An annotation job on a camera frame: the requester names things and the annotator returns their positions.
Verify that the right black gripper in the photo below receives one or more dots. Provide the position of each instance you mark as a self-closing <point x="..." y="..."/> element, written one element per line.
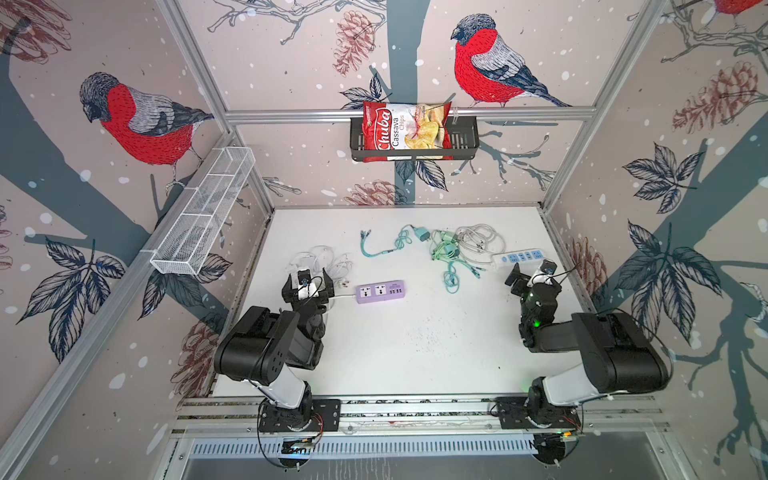
<point x="534" y="287"/>

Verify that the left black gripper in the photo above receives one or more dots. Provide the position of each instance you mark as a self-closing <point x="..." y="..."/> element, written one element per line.
<point x="306" y="297"/>

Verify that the white charger adapter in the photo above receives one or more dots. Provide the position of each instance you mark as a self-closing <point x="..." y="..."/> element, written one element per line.
<point x="308" y="292"/>

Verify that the purple power socket strip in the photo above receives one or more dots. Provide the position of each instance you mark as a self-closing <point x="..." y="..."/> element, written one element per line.
<point x="385" y="291"/>

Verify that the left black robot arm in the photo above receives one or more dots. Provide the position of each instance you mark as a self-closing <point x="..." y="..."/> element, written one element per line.
<point x="265" y="349"/>

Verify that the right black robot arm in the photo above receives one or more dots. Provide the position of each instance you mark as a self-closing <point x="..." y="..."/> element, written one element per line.
<point x="616" y="357"/>

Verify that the white power strip blue outlets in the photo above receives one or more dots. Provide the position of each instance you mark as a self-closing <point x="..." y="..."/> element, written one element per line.
<point x="518" y="257"/>

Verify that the teal charger adapter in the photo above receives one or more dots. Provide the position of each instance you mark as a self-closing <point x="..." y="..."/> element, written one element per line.
<point x="422" y="233"/>

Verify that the red cassava chips bag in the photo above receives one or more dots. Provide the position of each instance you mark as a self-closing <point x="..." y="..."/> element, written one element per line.
<point x="388" y="128"/>

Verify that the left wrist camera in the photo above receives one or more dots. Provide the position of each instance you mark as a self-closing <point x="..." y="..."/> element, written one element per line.
<point x="304" y="278"/>

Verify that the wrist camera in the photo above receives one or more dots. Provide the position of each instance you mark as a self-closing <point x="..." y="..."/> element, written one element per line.
<point x="547" y="267"/>
<point x="304" y="278"/>

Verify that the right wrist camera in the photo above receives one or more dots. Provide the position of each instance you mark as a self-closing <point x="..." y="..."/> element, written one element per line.
<point x="547" y="267"/>

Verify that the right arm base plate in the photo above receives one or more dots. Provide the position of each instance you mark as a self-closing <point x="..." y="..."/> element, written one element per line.
<point x="519" y="413"/>

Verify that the white wire mesh basket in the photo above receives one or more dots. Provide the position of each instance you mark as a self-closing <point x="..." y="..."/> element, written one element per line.
<point x="193" y="233"/>

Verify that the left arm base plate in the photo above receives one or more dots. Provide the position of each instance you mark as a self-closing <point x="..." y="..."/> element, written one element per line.
<point x="318" y="415"/>

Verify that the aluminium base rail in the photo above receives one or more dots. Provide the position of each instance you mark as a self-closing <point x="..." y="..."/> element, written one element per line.
<point x="421" y="414"/>

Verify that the black wall basket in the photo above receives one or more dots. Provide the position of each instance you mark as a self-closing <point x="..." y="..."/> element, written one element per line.
<point x="461" y="131"/>

